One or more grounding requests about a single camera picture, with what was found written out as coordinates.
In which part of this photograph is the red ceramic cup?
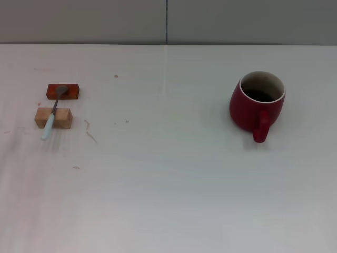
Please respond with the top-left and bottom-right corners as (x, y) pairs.
(229, 70), (287, 143)

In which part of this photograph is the light blue handled spoon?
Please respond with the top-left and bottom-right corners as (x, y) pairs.
(41, 85), (70, 141)

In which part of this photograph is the red-brown wooden block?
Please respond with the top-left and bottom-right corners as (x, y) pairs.
(46, 83), (81, 100)

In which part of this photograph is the light wooden block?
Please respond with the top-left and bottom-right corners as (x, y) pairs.
(34, 107), (73, 130)

